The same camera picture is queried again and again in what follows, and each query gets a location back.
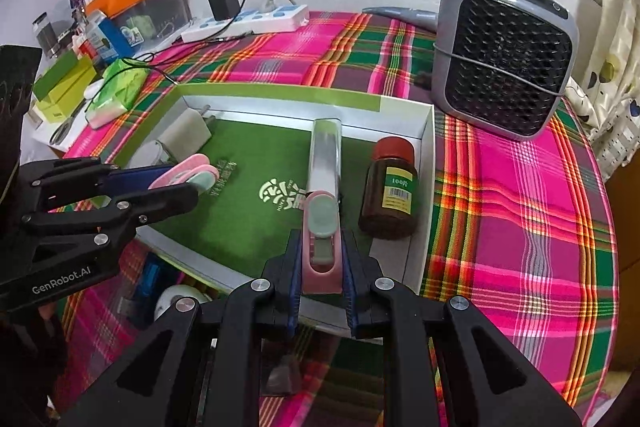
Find grey fan heater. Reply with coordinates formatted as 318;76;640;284
431;0;581;140

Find blue carton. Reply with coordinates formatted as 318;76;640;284
87;14;136;60

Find black power adapter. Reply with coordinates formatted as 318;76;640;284
207;0;240;22

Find green tissue pack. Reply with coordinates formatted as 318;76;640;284
86;58;150;130

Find white charger plug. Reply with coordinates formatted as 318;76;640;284
160;104;216;160

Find brown wooden furniture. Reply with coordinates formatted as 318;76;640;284
602;147;640;373

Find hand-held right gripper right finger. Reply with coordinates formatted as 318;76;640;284
341;227;583;427

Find dark glass jar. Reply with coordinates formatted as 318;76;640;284
31;13;58;58

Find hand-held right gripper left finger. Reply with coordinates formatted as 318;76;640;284
57;229;303;427

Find grey scissors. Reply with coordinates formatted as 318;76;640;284
49;107;86;146

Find patterned cream curtain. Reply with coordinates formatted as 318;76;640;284
565;0;640;168

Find white side table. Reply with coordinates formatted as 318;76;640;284
30;97;96;152

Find lime green cardboard box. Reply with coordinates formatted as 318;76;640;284
35;82;96;122

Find brown medicine bottle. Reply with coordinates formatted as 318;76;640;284
358;137;418;240

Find blue metal block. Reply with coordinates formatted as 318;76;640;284
127;252;168;323

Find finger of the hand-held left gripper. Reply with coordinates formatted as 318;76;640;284
20;157;176;210
21;184;199;253

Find white power strip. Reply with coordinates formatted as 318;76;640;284
180;3;310;44

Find grey plastic tool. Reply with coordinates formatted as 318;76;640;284
361;6;441;28

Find green and white cardboard box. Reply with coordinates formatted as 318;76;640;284
120;82;437;343

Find dark green cardboard box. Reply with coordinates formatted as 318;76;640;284
32;54;98;105

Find pink and white plastic item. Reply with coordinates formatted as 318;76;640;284
149;154;220;196

